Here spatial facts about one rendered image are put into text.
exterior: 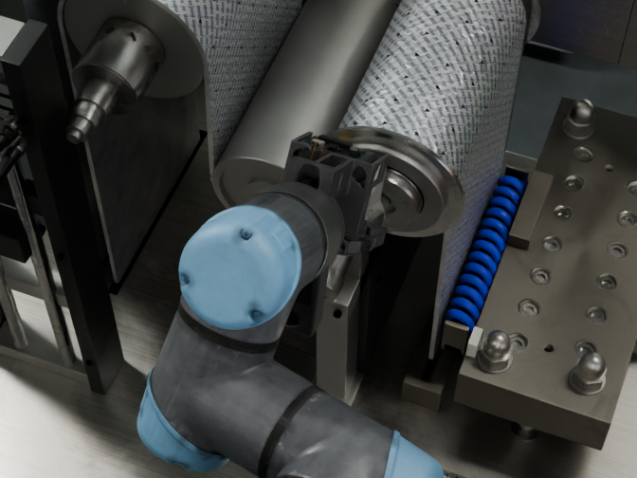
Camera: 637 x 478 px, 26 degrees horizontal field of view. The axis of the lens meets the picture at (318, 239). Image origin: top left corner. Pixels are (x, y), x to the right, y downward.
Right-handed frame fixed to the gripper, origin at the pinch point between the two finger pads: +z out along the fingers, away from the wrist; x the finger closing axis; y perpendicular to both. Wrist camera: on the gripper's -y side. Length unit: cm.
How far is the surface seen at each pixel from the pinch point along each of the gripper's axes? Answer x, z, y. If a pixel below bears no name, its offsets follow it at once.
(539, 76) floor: 4, 186, -9
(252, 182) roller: 11.8, 7.5, -2.9
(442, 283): -7.9, 13.0, -8.5
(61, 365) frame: 30.8, 15.3, -31.6
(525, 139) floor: 2, 172, -21
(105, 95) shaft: 22.3, -7.4, 4.8
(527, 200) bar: -12.4, 31.1, -2.0
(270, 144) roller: 10.6, 6.3, 1.6
